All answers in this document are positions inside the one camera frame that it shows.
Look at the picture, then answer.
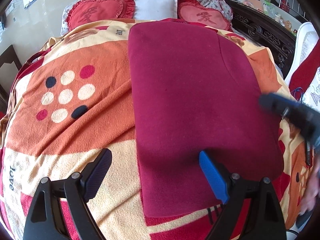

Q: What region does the dark red sweater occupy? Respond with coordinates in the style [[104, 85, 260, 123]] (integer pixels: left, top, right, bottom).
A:
[[128, 21, 284, 217]]

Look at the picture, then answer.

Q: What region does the person's right hand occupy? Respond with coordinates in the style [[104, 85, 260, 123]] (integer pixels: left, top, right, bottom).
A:
[[299, 153, 319, 215]]

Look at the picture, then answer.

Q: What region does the white red embroidered garment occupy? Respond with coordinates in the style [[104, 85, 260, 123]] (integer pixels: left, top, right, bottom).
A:
[[285, 22, 319, 111]]

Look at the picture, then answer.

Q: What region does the red orange cream blanket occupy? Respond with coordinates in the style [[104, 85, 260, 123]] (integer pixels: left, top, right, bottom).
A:
[[1, 19, 312, 239]]

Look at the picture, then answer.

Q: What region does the right red heart pillow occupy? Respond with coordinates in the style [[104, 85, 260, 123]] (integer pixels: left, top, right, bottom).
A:
[[177, 0, 231, 31]]

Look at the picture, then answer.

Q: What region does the red heart pillow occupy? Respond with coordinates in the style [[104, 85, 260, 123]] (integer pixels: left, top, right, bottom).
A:
[[177, 0, 231, 31], [66, 0, 136, 30]]

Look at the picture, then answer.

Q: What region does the dark wooden side table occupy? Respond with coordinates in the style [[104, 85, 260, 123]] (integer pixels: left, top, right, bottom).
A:
[[0, 45, 22, 113]]

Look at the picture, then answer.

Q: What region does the white pillow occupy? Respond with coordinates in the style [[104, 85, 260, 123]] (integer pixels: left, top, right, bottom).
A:
[[133, 0, 178, 20]]

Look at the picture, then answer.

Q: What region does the left red heart pillow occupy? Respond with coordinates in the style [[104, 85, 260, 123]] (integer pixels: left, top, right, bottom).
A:
[[66, 0, 136, 30]]

